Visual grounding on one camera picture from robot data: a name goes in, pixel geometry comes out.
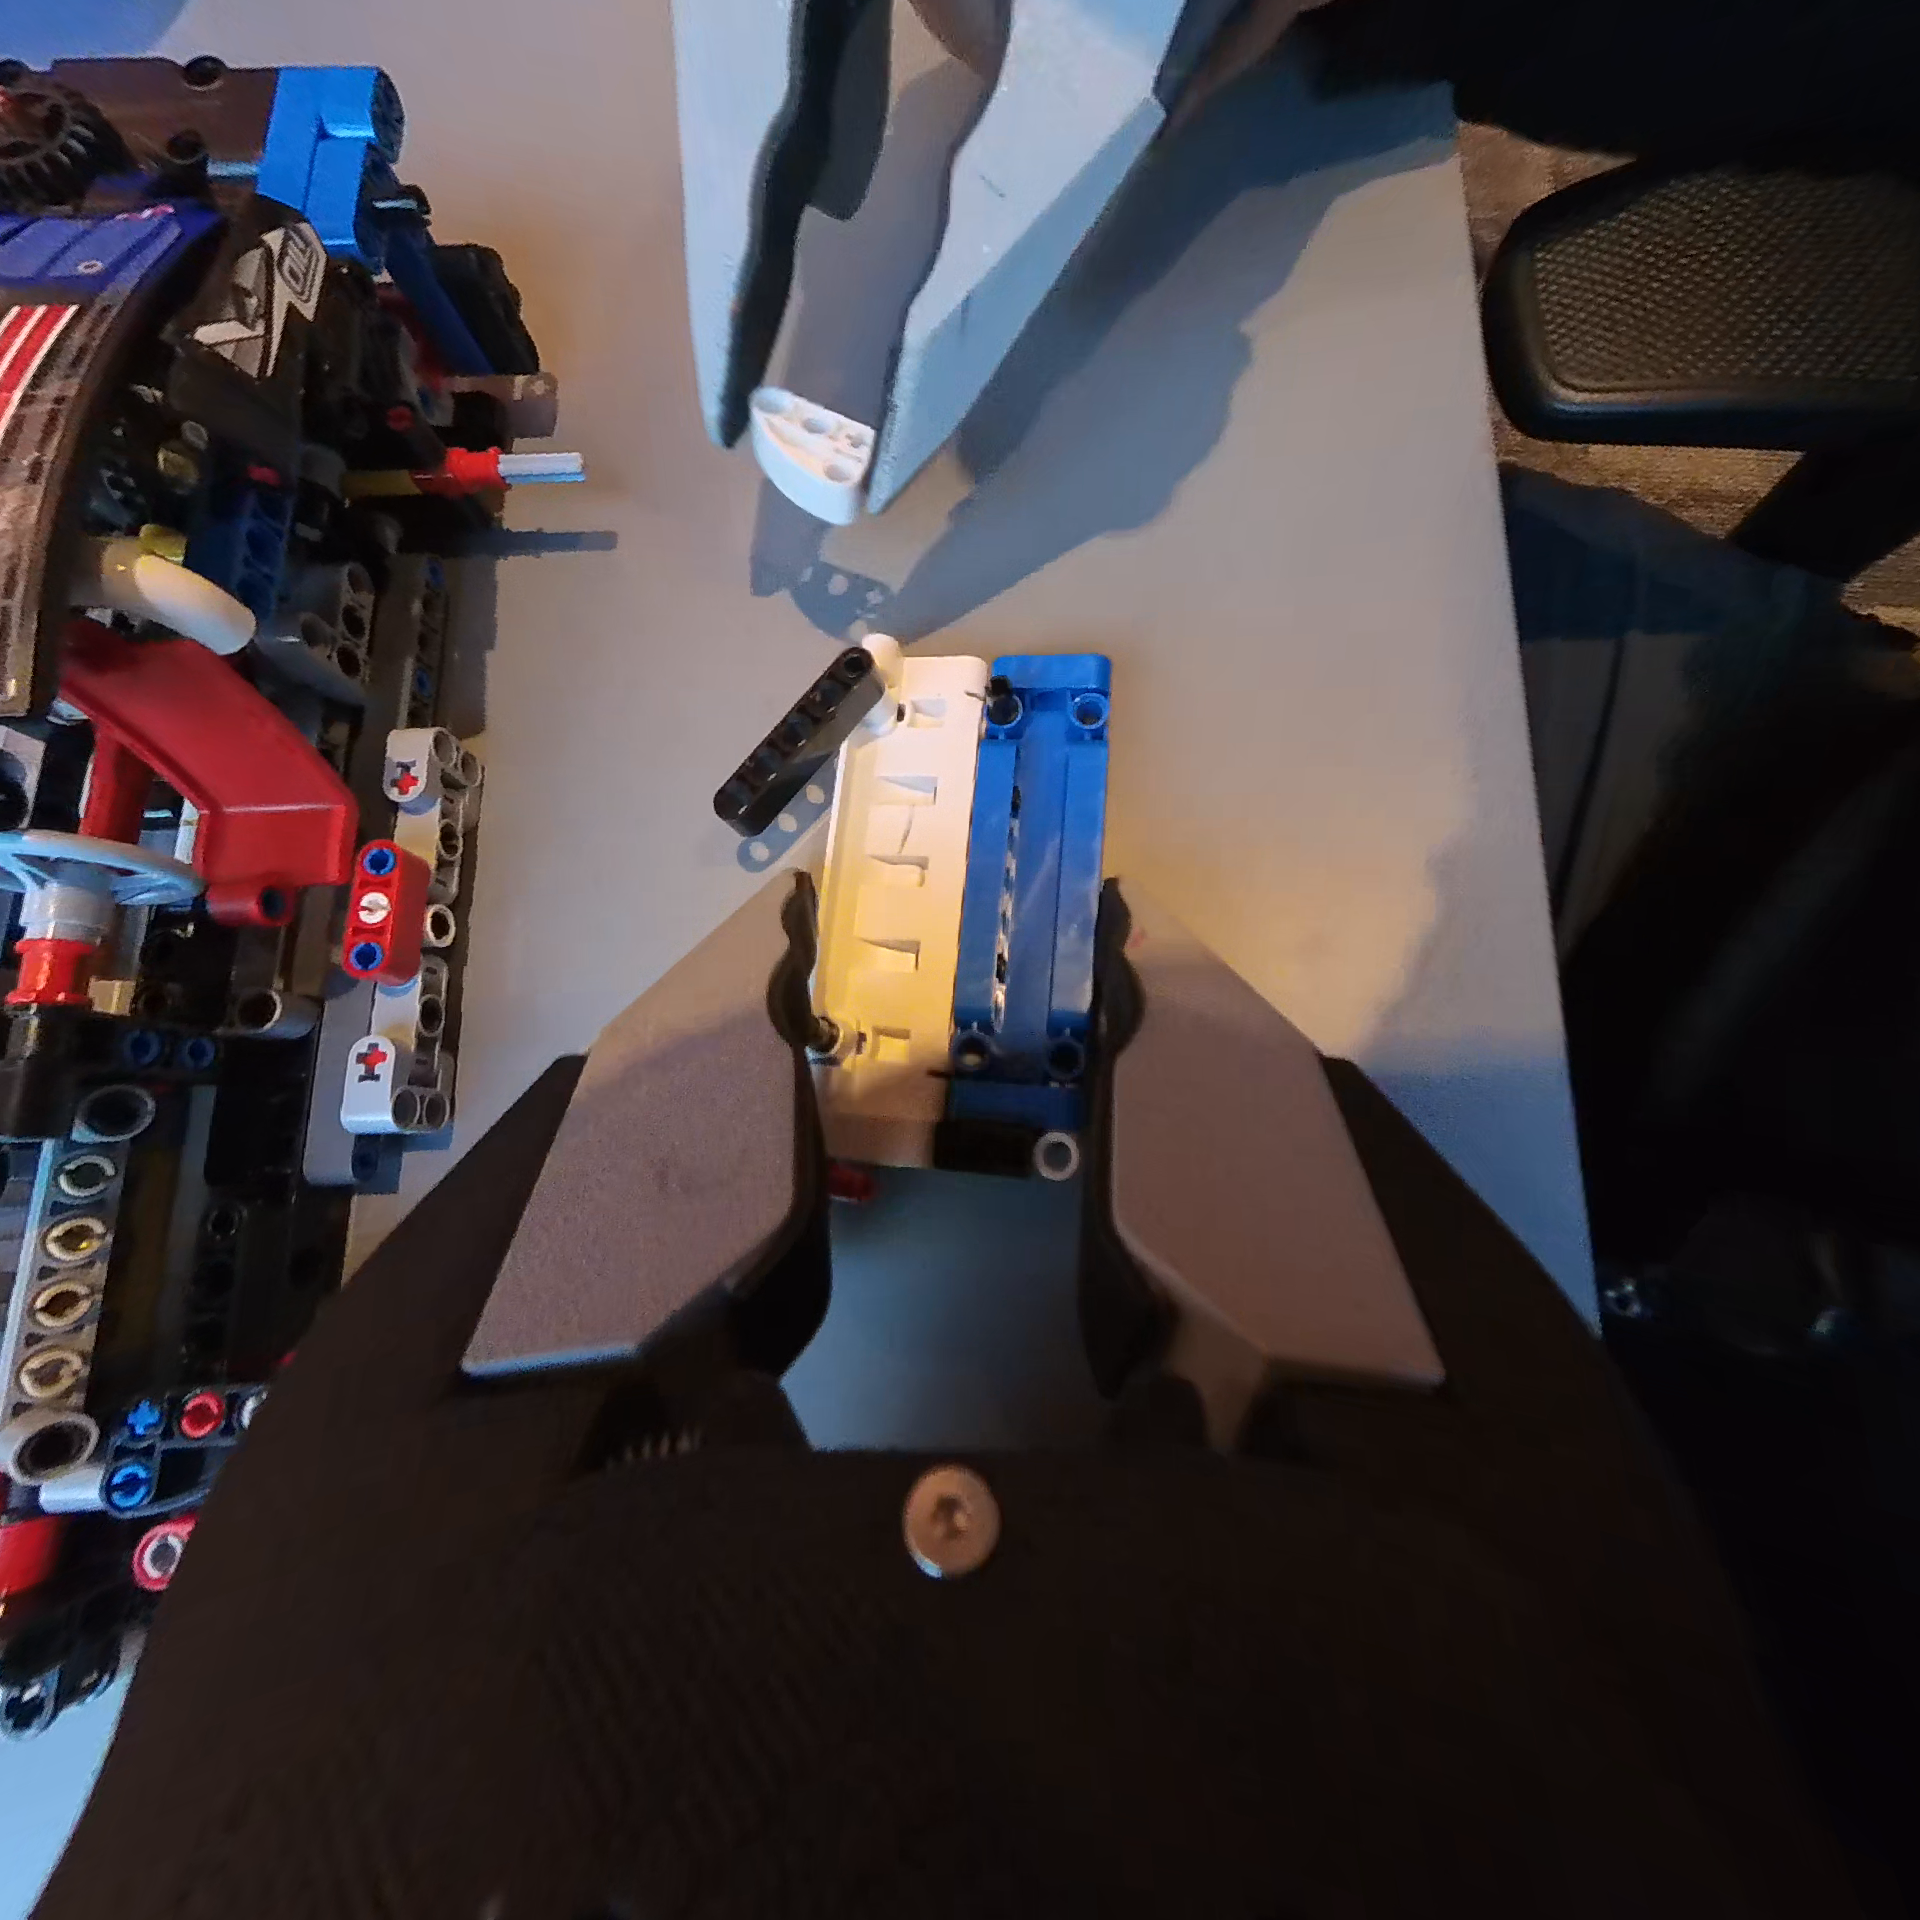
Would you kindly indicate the grey desk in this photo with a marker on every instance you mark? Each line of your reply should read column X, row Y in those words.
column 1276, row 752

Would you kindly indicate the person's dark clothing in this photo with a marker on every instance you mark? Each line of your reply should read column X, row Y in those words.
column 1726, row 1050

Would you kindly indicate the small white curved brick piece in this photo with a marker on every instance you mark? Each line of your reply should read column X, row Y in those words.
column 811, row 450

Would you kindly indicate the black holed brick beam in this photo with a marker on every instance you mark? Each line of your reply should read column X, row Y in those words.
column 790, row 743

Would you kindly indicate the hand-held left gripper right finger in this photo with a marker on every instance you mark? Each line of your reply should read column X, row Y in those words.
column 1262, row 1200

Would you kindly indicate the white and blue brick assembly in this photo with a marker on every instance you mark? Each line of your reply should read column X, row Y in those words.
column 1035, row 841

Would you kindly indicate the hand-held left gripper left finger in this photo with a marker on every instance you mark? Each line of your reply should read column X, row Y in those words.
column 631, row 1200

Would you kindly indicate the black mesh office chair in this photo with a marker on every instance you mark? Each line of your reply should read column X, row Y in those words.
column 1695, row 301

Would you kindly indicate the multicoloured brick vehicle model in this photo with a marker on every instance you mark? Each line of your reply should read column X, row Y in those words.
column 227, row 779

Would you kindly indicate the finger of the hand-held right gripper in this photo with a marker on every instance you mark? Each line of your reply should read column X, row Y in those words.
column 1035, row 226
column 734, row 151

